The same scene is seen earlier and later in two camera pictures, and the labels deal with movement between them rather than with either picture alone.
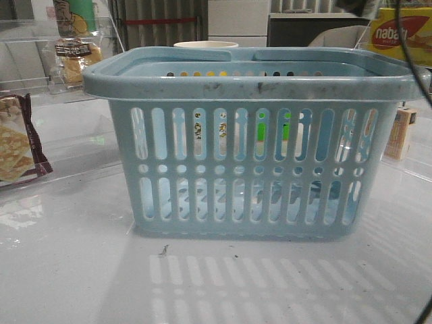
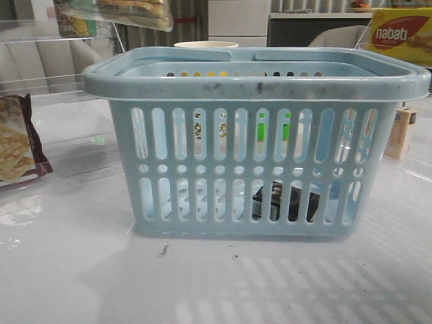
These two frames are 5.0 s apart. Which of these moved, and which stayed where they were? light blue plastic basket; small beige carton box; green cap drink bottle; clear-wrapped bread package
Moved: clear-wrapped bread package
Stayed: light blue plastic basket; small beige carton box; green cap drink bottle
